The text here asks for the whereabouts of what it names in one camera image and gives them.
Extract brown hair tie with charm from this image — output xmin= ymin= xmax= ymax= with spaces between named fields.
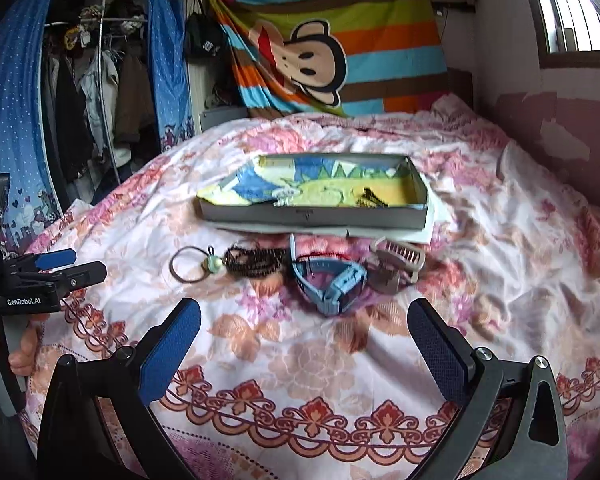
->
xmin=168 ymin=244 xmax=228 ymax=284

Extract black beaded necklace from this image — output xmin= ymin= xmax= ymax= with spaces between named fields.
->
xmin=223 ymin=242 xmax=289 ymax=280

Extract beige hair comb clip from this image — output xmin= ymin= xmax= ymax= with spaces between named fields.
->
xmin=365 ymin=237 xmax=426 ymax=295

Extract blue kids smartwatch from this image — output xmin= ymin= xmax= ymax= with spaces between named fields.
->
xmin=289 ymin=235 xmax=367 ymax=316

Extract black hair clip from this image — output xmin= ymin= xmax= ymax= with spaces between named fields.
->
xmin=356 ymin=188 xmax=389 ymax=208

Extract red cord gold pendant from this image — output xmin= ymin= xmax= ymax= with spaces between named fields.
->
xmin=296 ymin=252 xmax=351 ymax=261

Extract blue dotted wardrobe curtain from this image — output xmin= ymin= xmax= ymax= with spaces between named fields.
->
xmin=0 ymin=0 xmax=195 ymax=254

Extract hanging clothes in wardrobe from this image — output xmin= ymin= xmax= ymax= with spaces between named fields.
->
xmin=41 ymin=0 xmax=160 ymax=208

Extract floral pink bedsheet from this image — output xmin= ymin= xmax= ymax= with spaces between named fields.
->
xmin=19 ymin=98 xmax=600 ymax=479

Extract white paper sheet under tray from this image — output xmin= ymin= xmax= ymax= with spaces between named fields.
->
xmin=211 ymin=207 xmax=440 ymax=245

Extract dinosaur drawing paper liner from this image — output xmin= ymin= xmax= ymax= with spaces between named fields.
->
xmin=197 ymin=153 xmax=428 ymax=208

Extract black cap hanging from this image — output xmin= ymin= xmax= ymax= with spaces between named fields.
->
xmin=184 ymin=13 xmax=226 ymax=60

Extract grey tray box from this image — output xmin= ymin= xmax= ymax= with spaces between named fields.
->
xmin=197 ymin=177 xmax=429 ymax=230

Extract striped monkey blanket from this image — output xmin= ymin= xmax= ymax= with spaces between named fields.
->
xmin=209 ymin=0 xmax=450 ymax=119

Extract barred window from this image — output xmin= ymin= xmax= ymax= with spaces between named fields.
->
xmin=529 ymin=0 xmax=600 ymax=70

